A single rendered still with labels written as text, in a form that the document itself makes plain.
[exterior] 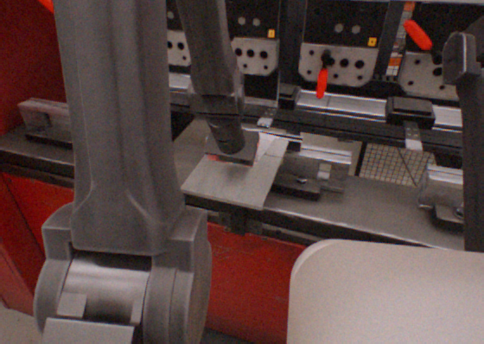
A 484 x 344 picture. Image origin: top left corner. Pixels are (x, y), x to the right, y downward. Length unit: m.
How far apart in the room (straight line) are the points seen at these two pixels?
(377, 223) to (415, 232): 0.08
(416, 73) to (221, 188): 0.45
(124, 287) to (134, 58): 0.14
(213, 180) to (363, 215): 0.38
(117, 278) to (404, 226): 0.74
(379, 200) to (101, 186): 0.80
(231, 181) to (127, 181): 0.53
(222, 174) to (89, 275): 0.53
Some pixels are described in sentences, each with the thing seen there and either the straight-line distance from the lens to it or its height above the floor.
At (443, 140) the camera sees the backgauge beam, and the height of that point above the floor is 0.93.
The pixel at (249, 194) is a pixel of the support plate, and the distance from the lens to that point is 0.69.
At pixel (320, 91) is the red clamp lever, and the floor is 1.17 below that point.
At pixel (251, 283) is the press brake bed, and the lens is 1.10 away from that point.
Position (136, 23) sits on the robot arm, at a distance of 0.19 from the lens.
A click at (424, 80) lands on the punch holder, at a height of 1.20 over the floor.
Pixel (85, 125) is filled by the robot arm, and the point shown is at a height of 1.36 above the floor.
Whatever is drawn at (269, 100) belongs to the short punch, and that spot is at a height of 1.10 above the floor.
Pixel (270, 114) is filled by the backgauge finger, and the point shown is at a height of 1.01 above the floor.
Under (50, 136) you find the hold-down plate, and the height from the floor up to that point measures 0.90.
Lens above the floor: 1.46
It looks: 35 degrees down
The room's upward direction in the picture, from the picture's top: straight up
